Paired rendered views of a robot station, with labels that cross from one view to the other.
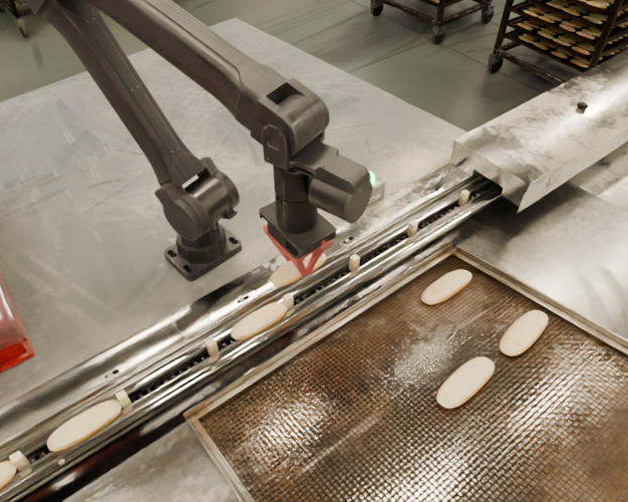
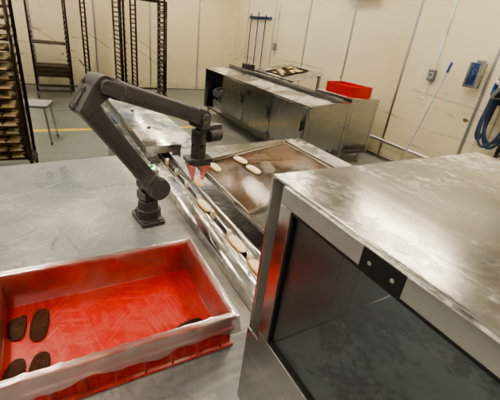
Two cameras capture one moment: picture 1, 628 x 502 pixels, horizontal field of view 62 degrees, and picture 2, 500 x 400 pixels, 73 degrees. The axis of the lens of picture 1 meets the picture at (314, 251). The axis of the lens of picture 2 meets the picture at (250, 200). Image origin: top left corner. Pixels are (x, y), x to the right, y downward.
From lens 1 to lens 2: 125 cm
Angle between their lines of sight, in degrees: 68
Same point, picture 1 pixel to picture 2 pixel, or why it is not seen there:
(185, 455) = (261, 214)
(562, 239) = not seen: hidden behind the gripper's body
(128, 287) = (156, 240)
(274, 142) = (207, 120)
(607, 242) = not seen: hidden behind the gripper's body
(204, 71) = (178, 108)
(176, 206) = (161, 182)
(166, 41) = (164, 102)
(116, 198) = (75, 240)
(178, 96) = not seen: outside the picture
